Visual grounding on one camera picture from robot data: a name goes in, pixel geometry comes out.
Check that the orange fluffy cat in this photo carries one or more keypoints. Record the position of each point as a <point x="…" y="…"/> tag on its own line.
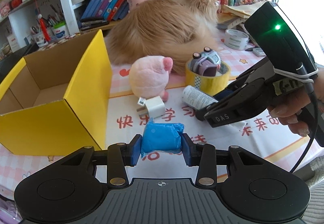
<point x="169" y="28"/>

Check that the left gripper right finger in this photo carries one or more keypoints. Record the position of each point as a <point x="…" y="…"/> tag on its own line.
<point x="202" y="156"/>

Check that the yellow cardboard box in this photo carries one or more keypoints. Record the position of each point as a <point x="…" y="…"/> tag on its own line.
<point x="55" y="101"/>

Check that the white spray bottle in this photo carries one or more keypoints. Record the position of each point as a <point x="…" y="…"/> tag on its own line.
<point x="196" y="99"/>

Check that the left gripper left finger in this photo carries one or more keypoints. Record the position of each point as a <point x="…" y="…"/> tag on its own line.
<point x="119" y="156"/>

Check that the person's right hand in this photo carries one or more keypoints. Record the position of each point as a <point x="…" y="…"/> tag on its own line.
<point x="287" y="110"/>

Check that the blue plastic bag roll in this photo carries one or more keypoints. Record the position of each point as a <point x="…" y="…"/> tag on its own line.
<point x="163" y="137"/>

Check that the white tape roll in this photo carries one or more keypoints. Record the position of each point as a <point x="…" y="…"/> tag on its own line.
<point x="235" y="39"/>

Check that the pile of papers and books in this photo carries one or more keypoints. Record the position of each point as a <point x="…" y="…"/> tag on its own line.
<point x="229" y="14"/>

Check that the black electronic keyboard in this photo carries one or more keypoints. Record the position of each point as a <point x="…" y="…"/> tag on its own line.
<point x="10" y="61"/>

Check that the grey purple toy car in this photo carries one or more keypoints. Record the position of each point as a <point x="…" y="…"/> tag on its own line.
<point x="205" y="63"/>

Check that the yellow tape roll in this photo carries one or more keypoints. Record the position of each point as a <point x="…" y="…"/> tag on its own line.
<point x="210" y="85"/>

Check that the pink plush pig toy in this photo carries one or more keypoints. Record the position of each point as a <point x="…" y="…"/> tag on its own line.
<point x="149" y="76"/>

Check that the white charger plug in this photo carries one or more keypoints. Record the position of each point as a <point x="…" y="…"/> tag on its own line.
<point x="153" y="107"/>

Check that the grey pencil case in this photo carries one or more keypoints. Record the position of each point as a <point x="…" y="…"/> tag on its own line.
<point x="258" y="52"/>

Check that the white pen holder cup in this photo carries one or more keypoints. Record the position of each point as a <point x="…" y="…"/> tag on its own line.
<point x="60" y="30"/>

